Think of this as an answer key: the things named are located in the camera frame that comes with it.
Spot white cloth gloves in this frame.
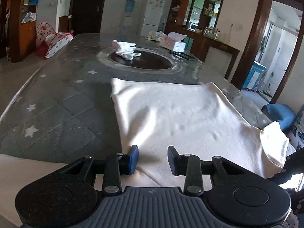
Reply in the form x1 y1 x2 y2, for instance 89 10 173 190
112 40 142 60

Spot cream sweatshirt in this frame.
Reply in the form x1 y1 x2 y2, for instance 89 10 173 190
0 77 290 228

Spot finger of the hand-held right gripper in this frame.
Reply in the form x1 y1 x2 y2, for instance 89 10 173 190
271 147 304 186

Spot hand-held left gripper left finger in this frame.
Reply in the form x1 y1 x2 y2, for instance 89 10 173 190
57 145 139 196

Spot pink white tissue box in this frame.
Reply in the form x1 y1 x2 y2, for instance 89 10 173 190
159 32 188 52

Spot dark wooden entrance door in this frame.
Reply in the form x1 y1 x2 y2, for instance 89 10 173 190
69 0 110 34

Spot wooden sideboard with shelves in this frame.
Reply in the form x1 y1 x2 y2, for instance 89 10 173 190
165 0 241 81

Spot butterfly print cushion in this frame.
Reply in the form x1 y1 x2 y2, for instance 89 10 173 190
287 110 304 152

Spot tall wooden display cabinet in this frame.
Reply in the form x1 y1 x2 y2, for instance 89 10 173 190
8 0 42 63

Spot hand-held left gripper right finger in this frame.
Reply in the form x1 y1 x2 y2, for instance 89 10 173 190
167 146 247 196

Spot polka dot play tent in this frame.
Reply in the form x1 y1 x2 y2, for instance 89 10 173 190
36 22 74 59

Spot person's right hand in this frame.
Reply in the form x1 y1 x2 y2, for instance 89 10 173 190
284 187 304 216

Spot white water dispenser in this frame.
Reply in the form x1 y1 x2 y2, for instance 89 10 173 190
122 11 135 35

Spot small patterned cloth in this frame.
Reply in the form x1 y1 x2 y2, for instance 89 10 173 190
145 30 164 41

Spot white plastic bag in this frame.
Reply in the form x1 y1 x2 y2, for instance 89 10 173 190
21 12 36 24

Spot round black hot plate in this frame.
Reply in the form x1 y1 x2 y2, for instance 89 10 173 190
96 46 180 71

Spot small wooden side table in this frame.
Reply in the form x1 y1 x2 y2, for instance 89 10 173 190
59 15 74 32

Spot blue children's cabinet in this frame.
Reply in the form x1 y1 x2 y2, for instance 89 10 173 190
242 61 267 91

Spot blue chair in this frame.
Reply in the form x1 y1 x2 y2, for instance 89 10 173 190
261 104 296 133

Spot white refrigerator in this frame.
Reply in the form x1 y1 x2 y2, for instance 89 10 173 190
140 0 165 36

